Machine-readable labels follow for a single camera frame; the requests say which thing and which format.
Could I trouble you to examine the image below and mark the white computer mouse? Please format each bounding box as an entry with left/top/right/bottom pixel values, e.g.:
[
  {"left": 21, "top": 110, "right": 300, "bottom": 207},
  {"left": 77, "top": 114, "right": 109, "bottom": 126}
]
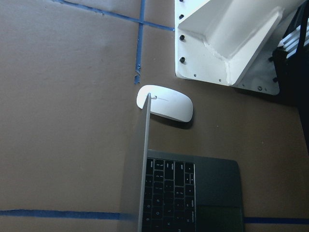
[{"left": 136, "top": 85, "right": 193, "bottom": 123}]

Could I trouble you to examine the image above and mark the dark grey laptop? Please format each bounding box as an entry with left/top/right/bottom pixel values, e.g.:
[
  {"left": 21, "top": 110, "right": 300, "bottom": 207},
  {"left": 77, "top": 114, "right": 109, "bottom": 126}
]
[{"left": 118, "top": 94, "right": 245, "bottom": 232}]

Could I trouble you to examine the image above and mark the white pedestal column mount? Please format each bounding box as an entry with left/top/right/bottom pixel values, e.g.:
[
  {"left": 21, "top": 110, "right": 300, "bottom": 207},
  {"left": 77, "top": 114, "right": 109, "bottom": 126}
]
[{"left": 174, "top": 0, "right": 302, "bottom": 95}]

